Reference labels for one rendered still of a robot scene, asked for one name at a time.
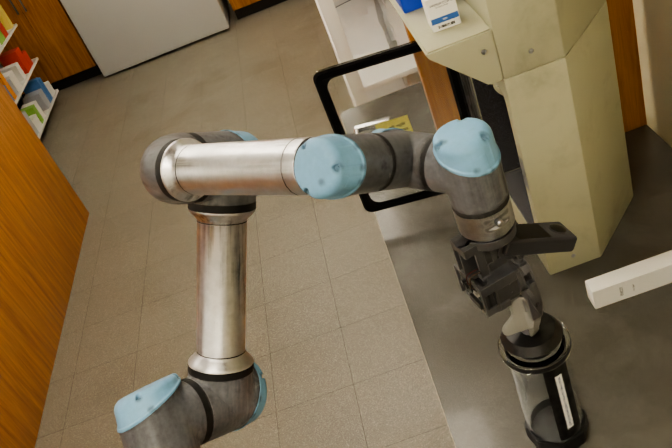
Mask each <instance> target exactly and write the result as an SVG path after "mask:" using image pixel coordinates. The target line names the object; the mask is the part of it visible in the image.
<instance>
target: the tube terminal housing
mask: <svg viewBox="0 0 672 448"><path fill-rule="evenodd" d="M465 1H466V2H467V3H468V4H469V5H470V7H471V8H472V9H473V10H474V11H475V12H476V13H477V14H478V15H479V16H480V17H481V18H482V19H483V21H484V22H485V23H486V24H487V25H488V26H489V27H490V28H491V29H492V32H493V37H494V41H495V45H496V49H497V54H498V58H499V62H500V66H501V70H502V75H503V79H502V81H500V82H497V83H496V84H497V86H498V87H499V88H500V90H501V91H502V94H503V96H504V99H505V102H506V106H507V110H508V115H509V119H510V123H511V127H512V131H513V136H514V140H515V144H516V148H517V152H518V155H519V157H520V158H521V159H522V161H523V165H524V169H525V173H526V178H527V182H528V186H529V190H528V188H527V187H526V190H527V194H528V198H529V202H530V207H531V211H532V215H533V219H534V223H542V222H560V223H562V224H563V225H564V226H565V227H566V228H567V229H568V230H570V231H571V232H572V233H573V234H574V235H575V236H576V237H577V241H576V244H575V247H574V250H573V251H571V252H558V253H545V254H537V255H538V256H539V258H540V260H541V261H542V263H543V264H544V266H545V268H546V269H547V271H548V272H549V274H550V275H552V274H555V273H557V272H560V271H563V270H566V269H568V268H571V267H574V266H577V265H579V264H582V263H585V262H588V261H590V260H593V259H596V258H599V257H601V256H602V254H603V252H604V250H605V248H606V246H607V245H608V243H609V241H610V239H611V237H612V235H613V233H614V232H615V230H616V228H617V226H618V224H619V222H620V220H621V218H622V217H623V215H624V213H625V211H626V209H627V207H628V205H629V204H630V202H631V200H632V198H633V189H632V182H631V174H630V167H629V160H628V153H627V145H626V138H625V131H624V123H623V116H622V109H621V102H620V94H619V87H618V80H617V72H616V65H615V58H614V51H613V43H612V36H611V29H610V21H609V14H608V7H607V1H606V0H465Z"/></svg>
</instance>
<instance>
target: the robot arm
mask: <svg viewBox="0 0 672 448"><path fill-rule="evenodd" d="M140 177H141V180H142V183H143V185H144V187H145V188H146V190H147V191H148V192H149V193H150V194H151V195H152V196H153V197H154V198H156V199H158V200H160V201H162V202H165V203H169V204H188V211H189V212H190V213H191V214H192V215H193V216H194V217H195V218H196V219H197V350H196V352H195V353H194V354H193V355H191V356H190V358H189V359H188V377H187V378H184V379H181V378H180V377H178V375H177V374H176V373H173V374H170V375H168V376H166V377H163V378H161V379H159V380H157V381H155V382H153V383H151V384H149V385H147V386H144V387H142V388H140V389H138V390H136V391H134V392H133V393H131V394H129V395H127V396H125V397H123V398H122V399H120V400H119V401H118V402H117V403H116V404H115V407H114V414H115V418H116V422H117V432H118V433H119V434H120V437H121V441H122V444H123V447H124V448H201V446H200V445H203V444H205V443H207V442H209V441H212V440H214V439H216V438H219V437H221V436H223V435H225V434H228V433H230V432H233V431H237V430H240V429H242V428H244V427H245V426H246V425H247V424H249V423H251V422H253V421H255V420H256V419H257V418H258V417H259V416H260V414H261V413H262V411H263V409H264V406H265V403H266V398H267V386H266V381H265V378H262V374H263V373H262V371H261V369H260V368H259V366H258V365H257V364H256V363H255V362H254V358H253V356H252V355H251V354H250V353H249V352H248V351H246V349H245V339H246V261H247V219H248V218H249V217H250V216H251V215H252V214H253V213H254V212H255V211H256V196H258V195H291V196H311V197H313V198H316V199H328V200H336V199H342V198H345V197H347V196H352V195H359V194H365V193H371V192H378V191H385V190H391V189H398V188H414V189H420V190H425V191H431V192H440V193H445V194H447V195H448V196H449V200H450V203H451V206H452V209H453V212H454V216H455V219H456V222H457V225H458V229H459V231H460V234H458V235H457V236H455V237H453V238H451V239H450V243H451V246H452V249H453V252H454V255H455V258H456V262H457V263H456V264H454V269H455V272H456V275H457V278H458V281H459V284H460V287H461V290H462V291H465V290H466V292H467V294H468V295H469V296H470V298H471V300H472V301H473V302H474V303H475V304H476V305H477V306H478V307H479V308H480V309H481V310H482V312H483V313H484V314H487V317H488V318H489V317H490V316H492V315H494V314H495V313H497V312H501V311H502V310H504V309H506V308H509V309H510V311H511V316H510V317H509V319H508V320H507V321H506V323H505V324H504V325H503V327H502V332H503V334H504V335H506V336H510V335H513V334H515V333H518V332H521V331H524V330H527V329H528V332H529V335H530V336H531V337H532V336H534V335H535V334H536V333H537V331H538V328H539V325H540V322H541V316H542V315H543V304H542V299H541V295H540V293H539V290H538V288H537V285H536V281H535V277H534V274H533V272H532V269H531V267H530V265H529V264H528V262H527V261H526V260H525V259H524V258H523V257H524V255H532V254H545V253H558V252H571V251H573V250H574V247H575V244H576V241H577V237H576V236H575V235H574V234H573V233H572V232H571V231H570V230H568V229H567V228H566V227H565V226H564V225H563V224H562V223H560V222H542V223H526V224H515V215H514V211H513V207H512V203H511V199H510V195H509V191H508V187H507V183H506V179H505V175H504V171H503V167H502V163H501V153H500V149H499V147H498V145H497V144H496V141H495V138H494V135H493V132H492V129H491V127H490V126H489V125H488V124H487V123H486V122H484V121H483V120H480V119H477V118H465V119H463V120H458V119H456V120H453V121H450V122H448V123H446V124H445V125H443V126H442V127H440V128H439V129H438V130H437V132H436V133H435V134H430V133H422V132H414V131H406V130H403V129H399V128H387V129H383V128H381V129H376V130H374V131H372V133H363V134H345V135H339V134H325V135H321V136H317V137H299V138H283V139H267V140H258V139H257V138H256V137H255V136H253V135H252V134H250V133H248V132H245V131H233V130H221V131H211V132H189V133H172V134H168V135H165V136H162V137H160V138H158V139H156V140H155V141H153V142H152V143H151V144H150V145H149V146H148V147H147V149H146V150H145V151H144V153H143V155H142V158H141V162H140ZM459 272H460V273H461V277H462V280H461V277H460V274H459ZM520 292H521V294H520Z"/></svg>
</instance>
